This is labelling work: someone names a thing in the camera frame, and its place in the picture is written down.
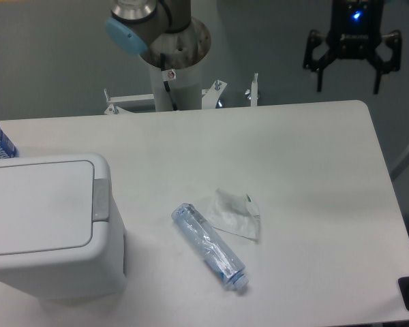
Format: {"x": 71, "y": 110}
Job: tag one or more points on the white push-lid trash can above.
{"x": 61, "y": 233}

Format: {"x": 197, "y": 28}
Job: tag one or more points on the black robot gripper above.
{"x": 354, "y": 34}

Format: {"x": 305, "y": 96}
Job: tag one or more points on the crumpled clear plastic wrapper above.
{"x": 237, "y": 215}

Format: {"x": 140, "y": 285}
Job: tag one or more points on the empty clear plastic bottle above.
{"x": 220, "y": 258}

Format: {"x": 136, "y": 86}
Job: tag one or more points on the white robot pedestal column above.
{"x": 177, "y": 58}

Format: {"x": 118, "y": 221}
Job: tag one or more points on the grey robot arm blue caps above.
{"x": 135, "y": 25}

